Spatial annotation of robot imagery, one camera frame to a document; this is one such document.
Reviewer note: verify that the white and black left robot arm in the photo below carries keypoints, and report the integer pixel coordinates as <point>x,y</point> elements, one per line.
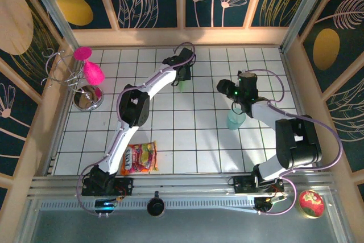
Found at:
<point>133,106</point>

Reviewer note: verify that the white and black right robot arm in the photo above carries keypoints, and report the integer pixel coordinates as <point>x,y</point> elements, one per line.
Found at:
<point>298,143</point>

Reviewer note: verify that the teal translucent plastic cup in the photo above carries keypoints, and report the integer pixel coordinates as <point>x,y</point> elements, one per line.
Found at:
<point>235,120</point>

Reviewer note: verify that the pink plastic wine glasses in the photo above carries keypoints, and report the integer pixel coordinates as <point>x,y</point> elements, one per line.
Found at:
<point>94,72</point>

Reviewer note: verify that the orange Fox's candy bag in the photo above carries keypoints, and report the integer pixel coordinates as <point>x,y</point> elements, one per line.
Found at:
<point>139,159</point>

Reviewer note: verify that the round tin with red lid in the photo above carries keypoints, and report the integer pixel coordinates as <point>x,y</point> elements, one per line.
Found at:
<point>311,204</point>

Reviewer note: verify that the left circuit board with LED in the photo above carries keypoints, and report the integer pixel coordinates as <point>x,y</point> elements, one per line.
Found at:
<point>106,204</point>

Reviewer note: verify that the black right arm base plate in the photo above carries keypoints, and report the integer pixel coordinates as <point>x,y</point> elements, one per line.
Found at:
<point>241,184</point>

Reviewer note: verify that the aluminium frame post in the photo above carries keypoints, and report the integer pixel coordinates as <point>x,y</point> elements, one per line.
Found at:
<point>307,9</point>
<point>51,9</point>

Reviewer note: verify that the aluminium mounting rail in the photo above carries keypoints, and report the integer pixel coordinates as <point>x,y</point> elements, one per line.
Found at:
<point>182,181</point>

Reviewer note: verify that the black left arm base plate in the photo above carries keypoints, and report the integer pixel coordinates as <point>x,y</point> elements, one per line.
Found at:
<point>126,186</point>

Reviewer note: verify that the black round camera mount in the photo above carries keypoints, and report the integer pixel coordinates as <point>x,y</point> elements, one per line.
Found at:
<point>156,206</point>

